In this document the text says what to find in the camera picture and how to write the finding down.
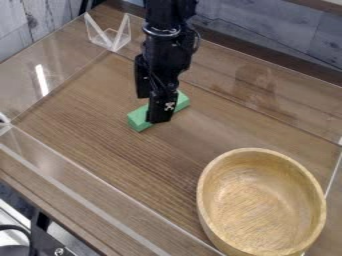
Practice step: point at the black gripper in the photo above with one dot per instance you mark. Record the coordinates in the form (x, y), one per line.
(166, 57)

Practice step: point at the green rectangular block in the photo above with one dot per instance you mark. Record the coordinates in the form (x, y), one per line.
(137, 116)

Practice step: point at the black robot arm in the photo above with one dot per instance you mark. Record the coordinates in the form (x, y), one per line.
(166, 15)

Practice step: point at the wooden bowl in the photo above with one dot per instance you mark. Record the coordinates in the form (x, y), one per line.
(261, 204)

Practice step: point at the clear acrylic tray walls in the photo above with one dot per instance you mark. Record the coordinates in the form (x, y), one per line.
(120, 186)

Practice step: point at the clear acrylic corner bracket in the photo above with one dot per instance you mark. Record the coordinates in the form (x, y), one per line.
(112, 39)

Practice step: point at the black table frame leg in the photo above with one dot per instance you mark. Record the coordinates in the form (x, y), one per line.
(46, 245)

